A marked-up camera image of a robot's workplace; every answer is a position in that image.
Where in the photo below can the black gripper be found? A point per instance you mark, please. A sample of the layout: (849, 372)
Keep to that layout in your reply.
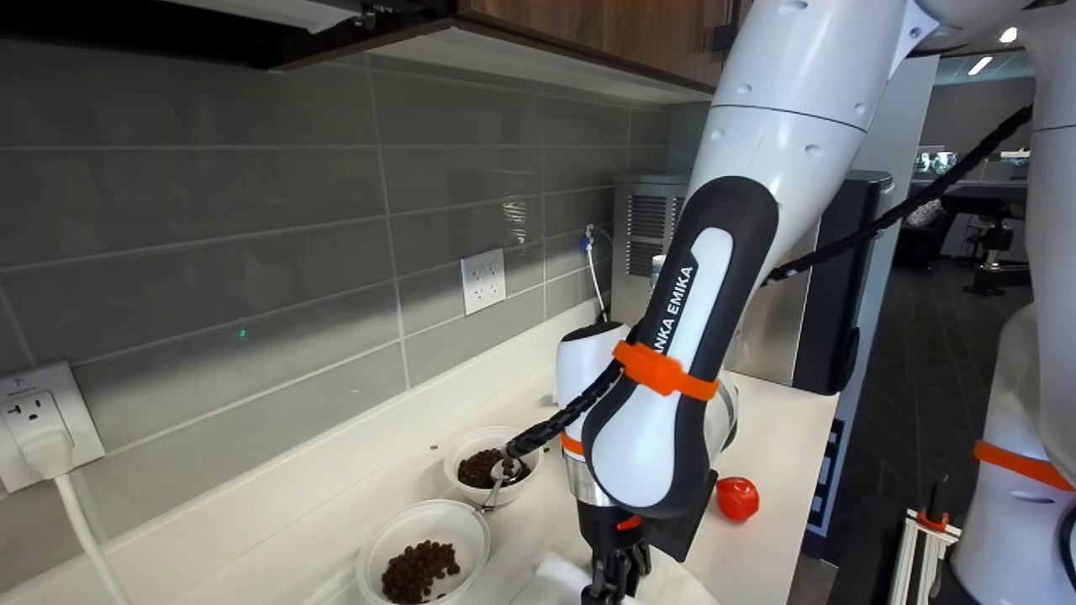
(609, 549)

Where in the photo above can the white paper towel cloth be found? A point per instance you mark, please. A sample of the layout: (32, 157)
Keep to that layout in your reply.
(560, 582)

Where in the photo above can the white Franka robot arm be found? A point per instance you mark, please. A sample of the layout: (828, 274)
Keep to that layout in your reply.
(785, 102)

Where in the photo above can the white bowl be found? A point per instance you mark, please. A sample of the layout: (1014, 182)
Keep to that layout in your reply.
(458, 538)
(490, 498)

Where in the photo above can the red plastic toy fruit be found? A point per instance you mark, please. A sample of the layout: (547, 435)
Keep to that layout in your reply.
(737, 498)

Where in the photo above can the metal spoon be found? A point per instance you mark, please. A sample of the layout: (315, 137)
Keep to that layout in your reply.
(512, 469)

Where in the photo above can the coffee bean pile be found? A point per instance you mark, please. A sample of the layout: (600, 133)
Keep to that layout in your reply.
(476, 469)
(422, 573)

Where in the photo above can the blue and white label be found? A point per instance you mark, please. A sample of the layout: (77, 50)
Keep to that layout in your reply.
(826, 482)

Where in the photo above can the black office chair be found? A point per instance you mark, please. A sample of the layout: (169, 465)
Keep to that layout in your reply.
(994, 255)

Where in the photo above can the background office desk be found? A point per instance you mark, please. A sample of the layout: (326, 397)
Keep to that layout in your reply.
(980, 194)

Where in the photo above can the ceiling light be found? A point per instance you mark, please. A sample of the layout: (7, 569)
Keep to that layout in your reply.
(980, 66)
(1009, 35)

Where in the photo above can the white overhead panel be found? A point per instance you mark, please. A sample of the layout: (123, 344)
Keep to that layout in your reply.
(281, 12)

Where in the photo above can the white post with orange clamp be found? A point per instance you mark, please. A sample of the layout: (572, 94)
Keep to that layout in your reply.
(907, 559)

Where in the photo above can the white double wall outlet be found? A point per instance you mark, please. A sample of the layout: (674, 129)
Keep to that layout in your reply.
(480, 284)

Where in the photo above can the wooden wall cabinet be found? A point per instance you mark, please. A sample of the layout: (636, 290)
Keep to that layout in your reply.
(605, 29)

